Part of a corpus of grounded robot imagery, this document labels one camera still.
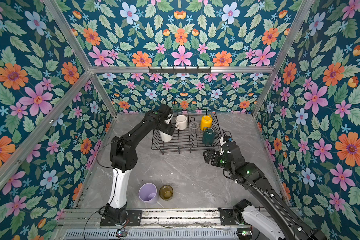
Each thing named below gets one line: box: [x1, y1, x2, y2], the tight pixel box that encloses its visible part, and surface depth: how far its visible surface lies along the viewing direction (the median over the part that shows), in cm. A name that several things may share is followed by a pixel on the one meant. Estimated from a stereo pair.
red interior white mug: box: [175, 114, 188, 130], surface depth 104 cm
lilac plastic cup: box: [138, 182, 159, 205], surface depth 74 cm
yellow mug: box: [200, 114, 213, 131], surface depth 103 cm
